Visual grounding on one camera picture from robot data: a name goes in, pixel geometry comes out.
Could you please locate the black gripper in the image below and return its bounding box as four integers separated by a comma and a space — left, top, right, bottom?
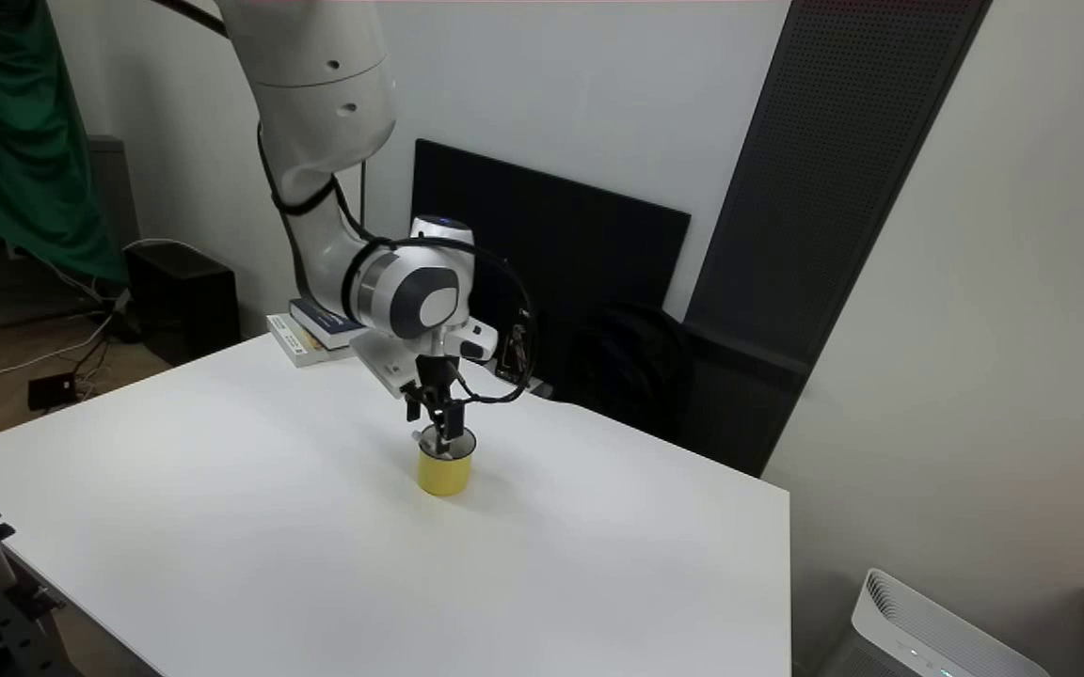
400, 350, 478, 458

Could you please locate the small black floor device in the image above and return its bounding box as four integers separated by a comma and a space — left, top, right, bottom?
24, 370, 88, 415

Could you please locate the yellow enamel cup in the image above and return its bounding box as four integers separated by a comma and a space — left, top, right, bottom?
415, 421, 480, 502

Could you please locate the stack of books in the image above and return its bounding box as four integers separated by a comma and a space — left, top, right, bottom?
264, 307, 369, 374

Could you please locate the green curtain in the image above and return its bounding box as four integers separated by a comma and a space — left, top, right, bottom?
0, 0, 136, 302

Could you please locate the dark grey wall panel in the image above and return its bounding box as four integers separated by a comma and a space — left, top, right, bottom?
681, 0, 998, 381

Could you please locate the black flat monitor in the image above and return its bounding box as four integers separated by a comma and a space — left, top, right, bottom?
405, 134, 694, 381

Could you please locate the black speaker box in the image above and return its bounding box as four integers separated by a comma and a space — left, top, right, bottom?
125, 240, 246, 370

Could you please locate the white bin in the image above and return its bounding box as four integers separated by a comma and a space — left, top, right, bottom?
815, 563, 1052, 677

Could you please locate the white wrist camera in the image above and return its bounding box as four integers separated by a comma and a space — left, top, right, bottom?
456, 316, 504, 370

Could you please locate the black floor cable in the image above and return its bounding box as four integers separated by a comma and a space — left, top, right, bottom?
59, 291, 136, 384

